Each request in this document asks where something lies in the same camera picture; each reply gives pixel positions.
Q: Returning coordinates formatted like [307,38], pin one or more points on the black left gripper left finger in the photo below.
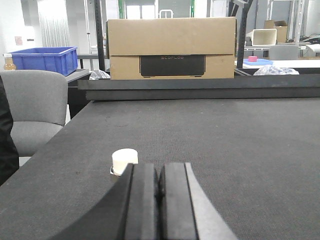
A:
[128,211]

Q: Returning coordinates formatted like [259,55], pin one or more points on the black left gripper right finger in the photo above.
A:
[186,213]

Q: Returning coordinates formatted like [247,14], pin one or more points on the white capped metal valve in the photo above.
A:
[120,159]

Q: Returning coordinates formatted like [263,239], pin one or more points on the brown cardboard box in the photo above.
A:
[172,48]

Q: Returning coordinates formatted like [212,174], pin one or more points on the distant open cardboard box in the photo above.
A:
[281,26]

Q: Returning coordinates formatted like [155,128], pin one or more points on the black garment at edge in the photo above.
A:
[9,157]

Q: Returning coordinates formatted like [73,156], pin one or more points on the clear plastic bag left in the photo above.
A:
[97,74]

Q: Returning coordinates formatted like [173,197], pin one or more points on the clear plastic bag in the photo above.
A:
[97,74]
[270,70]

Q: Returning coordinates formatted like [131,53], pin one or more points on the grey fabric chair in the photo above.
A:
[38,104]

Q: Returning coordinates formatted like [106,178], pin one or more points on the clear plastic bag right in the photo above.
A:
[270,70]

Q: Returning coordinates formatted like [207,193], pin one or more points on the blue plastic crate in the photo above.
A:
[62,60]

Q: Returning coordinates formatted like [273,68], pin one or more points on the pink block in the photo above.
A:
[252,59]

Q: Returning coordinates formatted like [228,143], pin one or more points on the light blue tray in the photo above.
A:
[258,62]

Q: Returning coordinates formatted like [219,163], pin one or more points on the distant grey chair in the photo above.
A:
[281,52]

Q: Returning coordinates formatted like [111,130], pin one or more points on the beige bin on table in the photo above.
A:
[264,37]

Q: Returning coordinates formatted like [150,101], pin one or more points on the amber liquid bottle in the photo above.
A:
[8,62]

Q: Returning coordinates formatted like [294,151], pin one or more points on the black upright post left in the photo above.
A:
[99,34]

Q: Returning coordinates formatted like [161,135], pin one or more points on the black upright post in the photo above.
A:
[234,5]
[99,34]

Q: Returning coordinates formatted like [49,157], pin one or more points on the black conveyor side rail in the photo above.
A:
[244,85]

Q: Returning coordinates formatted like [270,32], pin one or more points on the black upright post right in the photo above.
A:
[234,5]

